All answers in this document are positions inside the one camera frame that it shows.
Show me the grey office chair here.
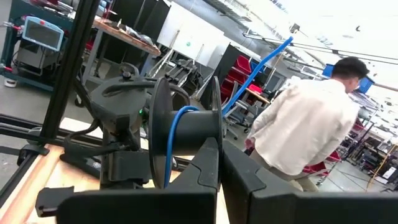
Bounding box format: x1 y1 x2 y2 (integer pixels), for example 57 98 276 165
222 80 261 141

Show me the dark teal equipment cart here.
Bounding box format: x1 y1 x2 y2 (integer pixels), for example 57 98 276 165
0 0 77 93

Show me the light blue framed screen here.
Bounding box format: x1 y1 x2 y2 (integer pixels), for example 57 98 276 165
21 16 65 52

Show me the blue cord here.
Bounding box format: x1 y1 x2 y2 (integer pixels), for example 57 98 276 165
164 35 295 189

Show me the black cord spool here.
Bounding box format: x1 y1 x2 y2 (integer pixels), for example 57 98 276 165
148 76 224 190

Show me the white partition panel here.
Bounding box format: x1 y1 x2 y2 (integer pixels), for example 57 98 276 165
157 1 237 70

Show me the person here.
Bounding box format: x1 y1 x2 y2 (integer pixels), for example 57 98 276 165
244 56 371 192

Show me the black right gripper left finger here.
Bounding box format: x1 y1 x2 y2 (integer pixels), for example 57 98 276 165
35 137 221 224

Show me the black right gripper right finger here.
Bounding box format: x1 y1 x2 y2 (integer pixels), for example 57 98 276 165
221 140 398 224

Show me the wooden top desk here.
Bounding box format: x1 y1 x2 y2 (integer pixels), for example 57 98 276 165
82 17 162 85

